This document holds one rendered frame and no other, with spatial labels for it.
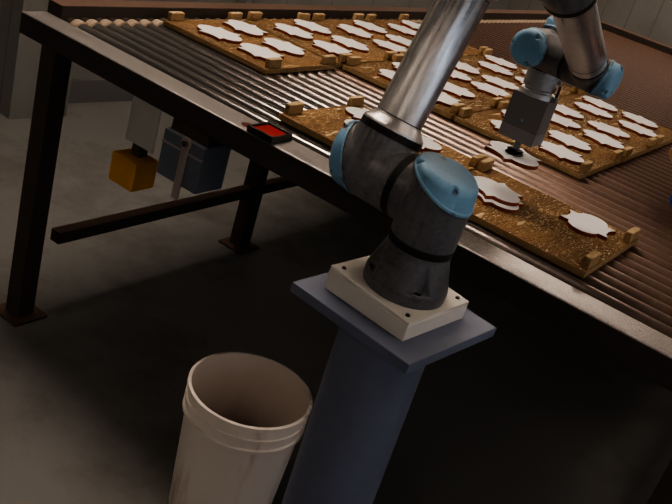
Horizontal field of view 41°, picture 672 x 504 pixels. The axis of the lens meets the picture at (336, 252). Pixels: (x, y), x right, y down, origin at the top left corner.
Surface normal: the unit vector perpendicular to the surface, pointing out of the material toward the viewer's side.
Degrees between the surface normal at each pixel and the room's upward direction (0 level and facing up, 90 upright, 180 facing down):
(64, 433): 0
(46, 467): 0
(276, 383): 87
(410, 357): 0
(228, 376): 87
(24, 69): 90
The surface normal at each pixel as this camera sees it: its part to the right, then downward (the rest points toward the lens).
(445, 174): 0.40, -0.77
